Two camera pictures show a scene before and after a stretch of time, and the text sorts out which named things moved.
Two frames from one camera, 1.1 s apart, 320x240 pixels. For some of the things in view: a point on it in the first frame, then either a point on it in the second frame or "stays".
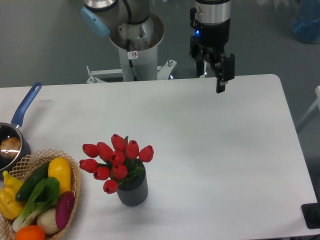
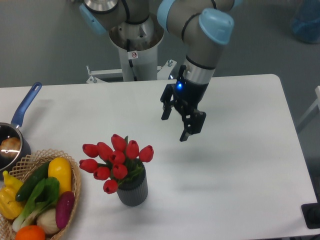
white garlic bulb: [46, 218] stays
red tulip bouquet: [116, 164] stays
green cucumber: [32, 182] stays
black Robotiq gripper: [212, 38] -> [188, 95]
